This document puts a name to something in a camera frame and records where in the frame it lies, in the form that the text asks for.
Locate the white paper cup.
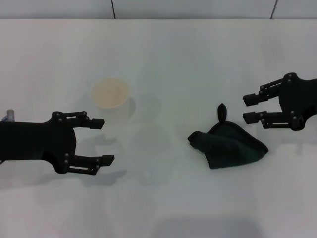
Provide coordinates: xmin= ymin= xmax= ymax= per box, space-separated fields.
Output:
xmin=91 ymin=77 xmax=137 ymax=120

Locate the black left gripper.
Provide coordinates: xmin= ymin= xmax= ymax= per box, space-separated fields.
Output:
xmin=0 ymin=111 xmax=115 ymax=176

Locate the dark blue-green rag with loop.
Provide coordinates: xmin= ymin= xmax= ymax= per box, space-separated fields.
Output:
xmin=187 ymin=103 xmax=269 ymax=170

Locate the clear plug on left wrist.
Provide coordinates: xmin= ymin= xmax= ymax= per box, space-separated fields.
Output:
xmin=0 ymin=109 xmax=16 ymax=123

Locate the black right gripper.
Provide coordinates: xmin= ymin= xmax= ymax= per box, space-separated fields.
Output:
xmin=242 ymin=72 xmax=317 ymax=131

